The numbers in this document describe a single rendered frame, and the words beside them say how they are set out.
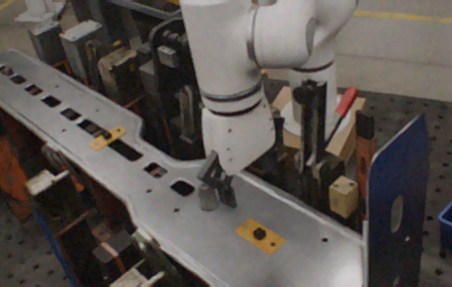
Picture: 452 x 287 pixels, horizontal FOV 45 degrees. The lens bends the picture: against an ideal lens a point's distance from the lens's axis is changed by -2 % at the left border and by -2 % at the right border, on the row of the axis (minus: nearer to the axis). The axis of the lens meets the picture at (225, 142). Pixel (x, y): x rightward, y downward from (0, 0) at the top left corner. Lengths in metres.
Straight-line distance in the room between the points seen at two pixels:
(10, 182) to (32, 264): 0.22
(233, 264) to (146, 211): 0.21
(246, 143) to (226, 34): 0.18
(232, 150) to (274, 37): 0.18
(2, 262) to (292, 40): 1.08
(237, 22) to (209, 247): 0.42
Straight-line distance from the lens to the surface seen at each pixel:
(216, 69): 0.69
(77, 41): 1.48
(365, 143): 0.86
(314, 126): 0.91
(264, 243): 0.92
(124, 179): 1.12
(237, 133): 0.75
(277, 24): 0.66
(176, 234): 0.97
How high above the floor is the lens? 1.68
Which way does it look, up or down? 37 degrees down
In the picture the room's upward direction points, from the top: 12 degrees counter-clockwise
